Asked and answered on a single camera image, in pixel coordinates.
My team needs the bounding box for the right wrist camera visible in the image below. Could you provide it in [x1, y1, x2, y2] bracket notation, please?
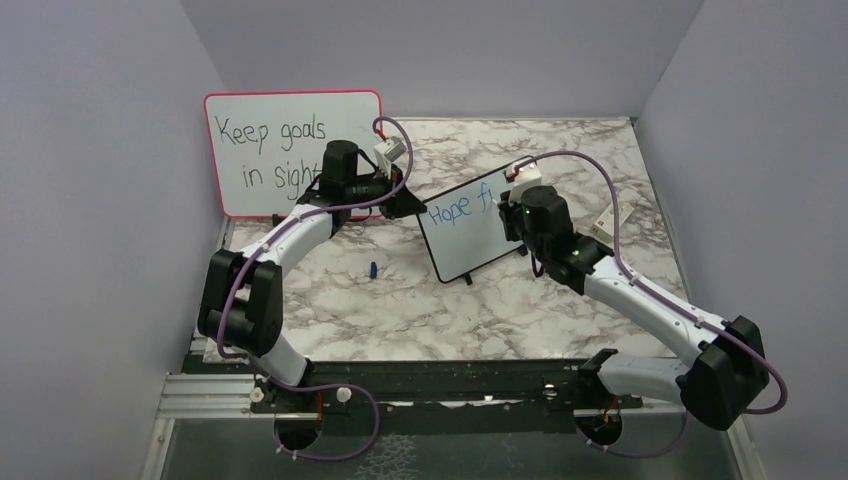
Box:
[504, 163, 542, 203]

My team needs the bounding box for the black framed whiteboard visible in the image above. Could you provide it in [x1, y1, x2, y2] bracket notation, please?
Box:
[417, 164, 526, 283]

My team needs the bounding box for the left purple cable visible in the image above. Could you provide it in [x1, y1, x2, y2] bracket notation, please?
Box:
[215, 116, 415, 464]

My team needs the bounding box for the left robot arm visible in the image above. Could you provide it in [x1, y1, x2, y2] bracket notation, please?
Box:
[197, 137, 426, 411]

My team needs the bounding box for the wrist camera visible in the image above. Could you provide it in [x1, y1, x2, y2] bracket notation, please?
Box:
[504, 163, 542, 203]
[373, 137, 407, 172]

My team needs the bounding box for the white green eraser box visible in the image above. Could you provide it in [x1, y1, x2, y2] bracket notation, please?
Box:
[590, 200, 634, 243]

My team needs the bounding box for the black metal base rail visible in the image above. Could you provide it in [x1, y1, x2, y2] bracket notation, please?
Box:
[158, 357, 747, 425]

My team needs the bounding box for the purple cable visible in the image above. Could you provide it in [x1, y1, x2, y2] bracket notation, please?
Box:
[506, 150, 790, 458]
[215, 116, 415, 464]

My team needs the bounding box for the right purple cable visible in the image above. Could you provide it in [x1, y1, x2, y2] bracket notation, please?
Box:
[506, 150, 790, 458]

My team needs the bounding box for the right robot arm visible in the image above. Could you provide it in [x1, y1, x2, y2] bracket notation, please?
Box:
[497, 186, 770, 430]

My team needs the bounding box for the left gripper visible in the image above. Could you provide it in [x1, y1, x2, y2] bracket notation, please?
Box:
[346, 163, 427, 220]

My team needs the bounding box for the pink framed whiteboard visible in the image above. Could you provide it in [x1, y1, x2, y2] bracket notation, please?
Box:
[203, 89, 383, 218]

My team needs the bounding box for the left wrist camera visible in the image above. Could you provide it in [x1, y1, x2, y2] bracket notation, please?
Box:
[373, 137, 407, 172]

